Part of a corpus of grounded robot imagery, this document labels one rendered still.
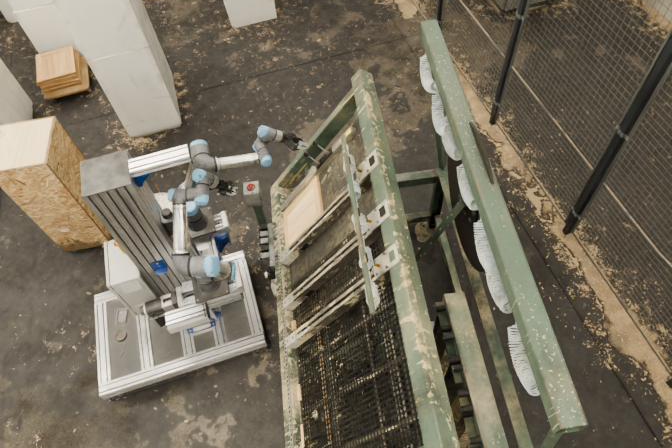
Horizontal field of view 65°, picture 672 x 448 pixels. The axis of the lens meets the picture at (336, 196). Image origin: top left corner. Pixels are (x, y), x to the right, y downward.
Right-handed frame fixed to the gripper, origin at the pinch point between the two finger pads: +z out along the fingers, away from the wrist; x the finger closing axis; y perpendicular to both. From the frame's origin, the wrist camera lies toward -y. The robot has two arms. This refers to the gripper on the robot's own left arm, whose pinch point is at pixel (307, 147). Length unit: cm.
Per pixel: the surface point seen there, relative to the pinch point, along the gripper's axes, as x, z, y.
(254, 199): 66, -4, 29
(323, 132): -11.8, 8.4, 5.1
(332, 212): 12, 5, -59
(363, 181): -19, 5, -71
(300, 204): 38.6, 10.7, -10.3
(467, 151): -70, 15, -118
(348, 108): -36.6, 11.2, -4.7
